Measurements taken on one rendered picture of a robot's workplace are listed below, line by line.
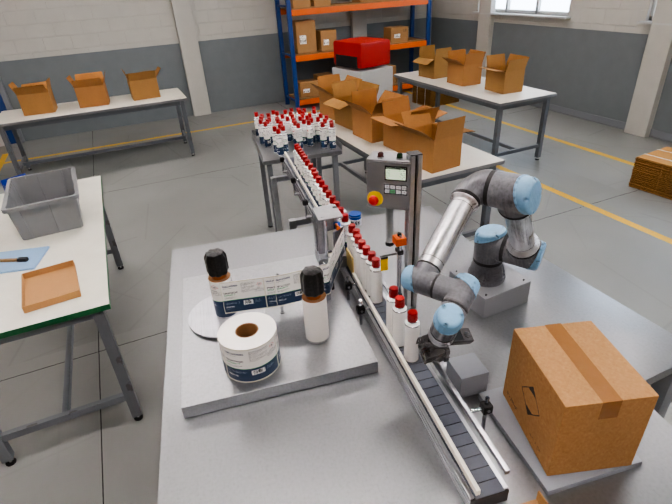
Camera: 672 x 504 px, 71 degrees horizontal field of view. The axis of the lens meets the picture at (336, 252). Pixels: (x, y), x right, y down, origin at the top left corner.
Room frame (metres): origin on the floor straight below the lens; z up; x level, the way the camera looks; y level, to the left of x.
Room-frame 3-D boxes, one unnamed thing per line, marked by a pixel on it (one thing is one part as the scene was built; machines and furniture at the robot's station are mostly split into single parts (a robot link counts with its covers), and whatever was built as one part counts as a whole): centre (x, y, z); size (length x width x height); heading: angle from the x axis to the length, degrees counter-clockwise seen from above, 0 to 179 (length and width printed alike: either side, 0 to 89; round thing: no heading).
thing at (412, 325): (1.24, -0.24, 0.98); 0.05 x 0.05 x 0.20
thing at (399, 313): (1.33, -0.21, 0.98); 0.05 x 0.05 x 0.20
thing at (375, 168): (1.66, -0.22, 1.38); 0.17 x 0.10 x 0.19; 69
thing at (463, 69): (6.22, -1.72, 0.97); 0.43 x 0.39 x 0.37; 110
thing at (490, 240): (1.63, -0.62, 1.10); 0.13 x 0.12 x 0.14; 52
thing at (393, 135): (3.83, -0.65, 0.97); 0.53 x 0.45 x 0.37; 114
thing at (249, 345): (1.28, 0.32, 0.95); 0.20 x 0.20 x 0.14
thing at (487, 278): (1.64, -0.62, 0.98); 0.15 x 0.15 x 0.10
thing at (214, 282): (1.56, 0.46, 1.04); 0.09 x 0.09 x 0.29
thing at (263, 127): (3.96, 0.30, 0.98); 0.57 x 0.46 x 0.21; 103
